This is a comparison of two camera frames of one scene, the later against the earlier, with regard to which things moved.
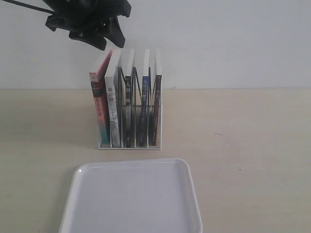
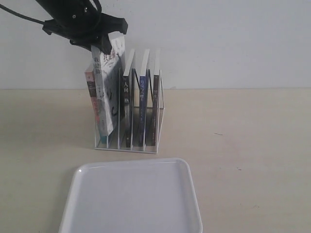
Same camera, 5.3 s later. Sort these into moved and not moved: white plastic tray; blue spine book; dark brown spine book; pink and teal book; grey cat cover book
Moved: grey cat cover book; pink and teal book
Not moved: white plastic tray; dark brown spine book; blue spine book
